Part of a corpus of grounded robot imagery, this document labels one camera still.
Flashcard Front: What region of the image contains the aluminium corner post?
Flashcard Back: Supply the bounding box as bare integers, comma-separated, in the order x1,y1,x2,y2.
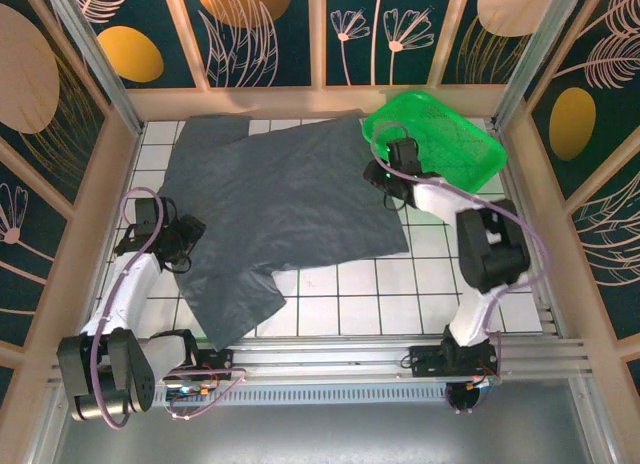
42,0,145,136
491,0,584,130

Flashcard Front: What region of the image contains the dark grey t-shirt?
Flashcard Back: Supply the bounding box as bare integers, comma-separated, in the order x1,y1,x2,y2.
158,108,412,351

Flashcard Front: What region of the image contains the slotted grey cable duct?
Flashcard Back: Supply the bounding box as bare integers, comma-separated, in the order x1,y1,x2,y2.
149,385,451,408

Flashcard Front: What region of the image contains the green plastic mesh basket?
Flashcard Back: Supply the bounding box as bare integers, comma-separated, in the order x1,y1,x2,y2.
360,89,509,194

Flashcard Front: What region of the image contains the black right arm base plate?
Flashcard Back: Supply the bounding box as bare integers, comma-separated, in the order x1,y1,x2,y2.
407,343,501,381

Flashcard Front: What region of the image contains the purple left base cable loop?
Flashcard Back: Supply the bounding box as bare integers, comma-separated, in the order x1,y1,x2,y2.
167,367,247,421

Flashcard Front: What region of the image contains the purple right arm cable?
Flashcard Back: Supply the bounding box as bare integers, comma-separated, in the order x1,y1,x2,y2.
368,122,552,345

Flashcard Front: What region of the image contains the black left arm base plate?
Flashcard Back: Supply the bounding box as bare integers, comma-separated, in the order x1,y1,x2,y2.
189,348,236,380

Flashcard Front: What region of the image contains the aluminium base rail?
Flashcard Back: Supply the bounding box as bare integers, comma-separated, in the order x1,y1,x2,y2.
49,336,587,383

